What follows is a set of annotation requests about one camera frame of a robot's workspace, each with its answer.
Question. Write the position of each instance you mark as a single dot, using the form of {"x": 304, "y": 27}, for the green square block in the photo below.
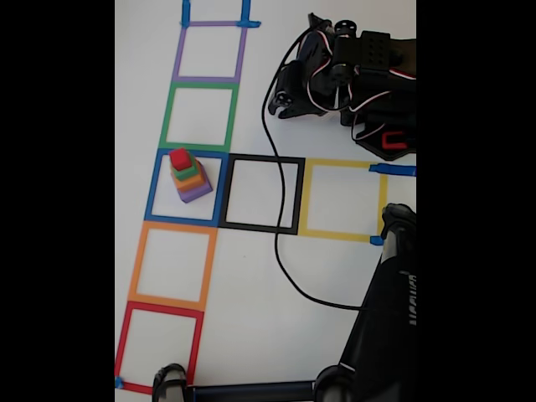
{"x": 186, "y": 172}

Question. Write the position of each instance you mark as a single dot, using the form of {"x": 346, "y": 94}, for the small red cube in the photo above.
{"x": 180, "y": 158}

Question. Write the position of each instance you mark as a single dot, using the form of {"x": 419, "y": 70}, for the orange square block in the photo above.
{"x": 190, "y": 183}

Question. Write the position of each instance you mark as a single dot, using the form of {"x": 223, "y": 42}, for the large purple square block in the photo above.
{"x": 194, "y": 194}

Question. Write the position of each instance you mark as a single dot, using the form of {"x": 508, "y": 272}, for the blue tape strip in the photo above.
{"x": 186, "y": 10}
{"x": 119, "y": 382}
{"x": 376, "y": 240}
{"x": 253, "y": 24}
{"x": 246, "y": 10}
{"x": 398, "y": 170}

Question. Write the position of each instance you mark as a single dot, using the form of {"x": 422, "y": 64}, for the black tripod stand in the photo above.
{"x": 377, "y": 335}

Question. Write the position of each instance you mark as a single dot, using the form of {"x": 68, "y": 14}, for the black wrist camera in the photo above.
{"x": 285, "y": 100}

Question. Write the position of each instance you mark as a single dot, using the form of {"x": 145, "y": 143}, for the purple square frame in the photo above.
{"x": 207, "y": 78}

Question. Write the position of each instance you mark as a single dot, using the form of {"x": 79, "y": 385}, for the green square frame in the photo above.
{"x": 194, "y": 146}

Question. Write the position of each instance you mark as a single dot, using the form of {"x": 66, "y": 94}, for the black square frame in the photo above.
{"x": 259, "y": 229}

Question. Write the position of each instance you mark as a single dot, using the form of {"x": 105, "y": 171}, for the yellow square frame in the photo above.
{"x": 335, "y": 235}

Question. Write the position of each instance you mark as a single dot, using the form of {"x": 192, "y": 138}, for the blue square frame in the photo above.
{"x": 184, "y": 220}

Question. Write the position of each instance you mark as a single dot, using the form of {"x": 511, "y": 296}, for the orange square frame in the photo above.
{"x": 167, "y": 302}

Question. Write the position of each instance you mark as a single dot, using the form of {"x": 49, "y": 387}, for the red square frame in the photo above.
{"x": 161, "y": 309}

